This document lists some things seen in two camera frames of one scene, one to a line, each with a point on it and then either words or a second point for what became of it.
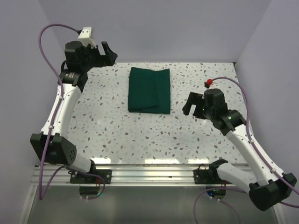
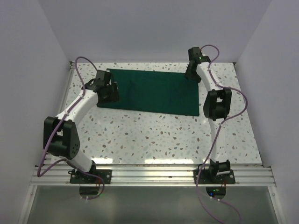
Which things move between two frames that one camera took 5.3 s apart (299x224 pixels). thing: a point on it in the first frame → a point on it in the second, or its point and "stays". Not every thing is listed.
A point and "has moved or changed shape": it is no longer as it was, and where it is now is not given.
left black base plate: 76,178 stays
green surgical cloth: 149,91 has moved or changed shape
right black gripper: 194,98 → 188,74
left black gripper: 109,57 → 114,96
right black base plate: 203,176 stays
